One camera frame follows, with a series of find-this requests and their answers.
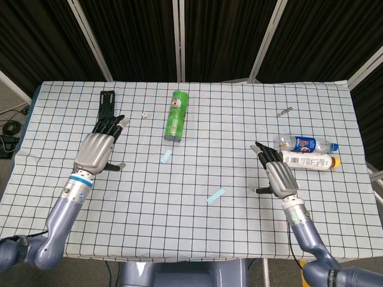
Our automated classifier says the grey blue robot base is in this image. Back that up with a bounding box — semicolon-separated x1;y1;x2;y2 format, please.
119;258;249;287

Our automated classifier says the dark folding partition screen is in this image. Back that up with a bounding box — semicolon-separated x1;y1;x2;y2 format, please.
0;0;383;162

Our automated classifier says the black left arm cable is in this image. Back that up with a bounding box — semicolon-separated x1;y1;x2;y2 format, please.
0;230;48;242

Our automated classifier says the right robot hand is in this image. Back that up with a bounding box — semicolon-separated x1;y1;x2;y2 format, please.
250;142;300;200

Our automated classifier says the light blue paper strip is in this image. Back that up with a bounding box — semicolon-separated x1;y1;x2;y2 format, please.
206;188;226;204

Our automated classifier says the blue edged table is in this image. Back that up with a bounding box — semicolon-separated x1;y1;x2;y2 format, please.
16;84;272;287

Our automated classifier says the checked light blue tablecloth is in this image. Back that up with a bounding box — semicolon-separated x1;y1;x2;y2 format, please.
11;79;373;265

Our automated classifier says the white bottle yellow cap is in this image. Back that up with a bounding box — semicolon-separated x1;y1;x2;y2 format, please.
278;149;341;172

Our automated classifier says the green chips can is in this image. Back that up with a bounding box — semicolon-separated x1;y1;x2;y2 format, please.
163;90;190;144

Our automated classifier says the black folding stand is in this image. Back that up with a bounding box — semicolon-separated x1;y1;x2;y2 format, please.
98;90;116;125

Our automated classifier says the coiled black floor cable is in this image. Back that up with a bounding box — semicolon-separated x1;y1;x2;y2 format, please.
2;121;23;135

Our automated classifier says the clear Pepsi bottle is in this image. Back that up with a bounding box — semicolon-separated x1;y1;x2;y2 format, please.
276;134;339;154

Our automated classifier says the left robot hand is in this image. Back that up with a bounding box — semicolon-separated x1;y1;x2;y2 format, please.
73;114;131;176

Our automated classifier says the black power adapter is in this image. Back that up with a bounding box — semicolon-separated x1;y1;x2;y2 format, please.
0;134;19;159

